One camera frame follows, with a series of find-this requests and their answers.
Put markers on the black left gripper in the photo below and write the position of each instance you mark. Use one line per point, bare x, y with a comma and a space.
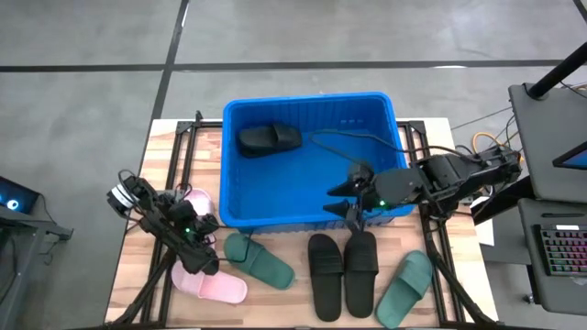
202, 261

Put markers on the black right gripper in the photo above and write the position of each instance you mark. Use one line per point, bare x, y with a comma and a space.
399, 185

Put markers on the pink rubber slide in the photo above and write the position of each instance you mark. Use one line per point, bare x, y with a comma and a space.
202, 199
215, 289

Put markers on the green rubber slide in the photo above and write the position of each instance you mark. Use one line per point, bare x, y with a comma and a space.
263, 263
406, 289

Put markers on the black rubber slide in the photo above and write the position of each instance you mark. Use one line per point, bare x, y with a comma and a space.
361, 275
268, 139
325, 279

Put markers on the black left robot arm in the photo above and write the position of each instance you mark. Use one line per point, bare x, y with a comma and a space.
160, 220

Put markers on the blue plastic bin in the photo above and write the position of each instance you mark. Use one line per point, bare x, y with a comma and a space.
298, 192

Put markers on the grey metal stand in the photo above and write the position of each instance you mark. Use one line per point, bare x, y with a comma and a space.
46, 229

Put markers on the black device with blue light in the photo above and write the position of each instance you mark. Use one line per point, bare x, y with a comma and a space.
18, 194

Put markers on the grey desk top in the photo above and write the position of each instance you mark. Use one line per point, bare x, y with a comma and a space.
546, 146

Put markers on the black computer keyboard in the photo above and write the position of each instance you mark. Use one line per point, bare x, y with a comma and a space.
566, 249

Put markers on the black monitor with blue screen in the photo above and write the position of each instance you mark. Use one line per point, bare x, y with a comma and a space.
575, 158

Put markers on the black round pole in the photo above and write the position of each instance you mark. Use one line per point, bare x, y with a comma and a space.
555, 71

